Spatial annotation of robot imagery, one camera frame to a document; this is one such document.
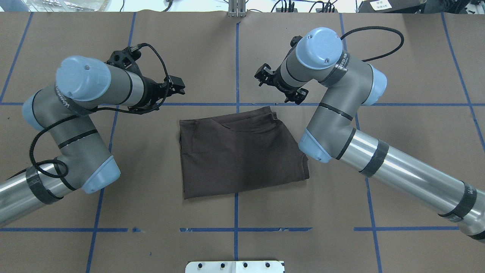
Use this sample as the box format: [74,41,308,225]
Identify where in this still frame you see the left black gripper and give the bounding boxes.
[142,76,186,108]

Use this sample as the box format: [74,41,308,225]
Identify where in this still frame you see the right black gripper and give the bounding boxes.
[254,64,309,105]

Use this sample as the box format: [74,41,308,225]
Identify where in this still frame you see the dark brown t-shirt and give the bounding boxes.
[180,107,310,200]

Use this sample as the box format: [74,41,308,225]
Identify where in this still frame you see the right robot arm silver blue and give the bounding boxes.
[254,26,485,242]

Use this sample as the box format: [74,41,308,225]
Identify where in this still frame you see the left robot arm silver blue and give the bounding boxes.
[0,51,185,226]

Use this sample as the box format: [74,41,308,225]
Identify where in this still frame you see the black label box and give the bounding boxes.
[357,0,426,14]

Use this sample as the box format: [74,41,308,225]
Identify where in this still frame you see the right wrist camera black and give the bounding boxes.
[290,36,302,48]

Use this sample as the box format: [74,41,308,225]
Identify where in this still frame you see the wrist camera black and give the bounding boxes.
[105,44,142,73]
[290,36,302,48]

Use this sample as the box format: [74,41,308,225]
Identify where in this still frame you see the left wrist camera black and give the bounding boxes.
[105,44,142,73]

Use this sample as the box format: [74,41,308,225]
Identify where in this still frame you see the aluminium frame post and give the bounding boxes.
[226,0,247,17]

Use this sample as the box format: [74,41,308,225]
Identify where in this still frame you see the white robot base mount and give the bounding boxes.
[185,260,285,273]

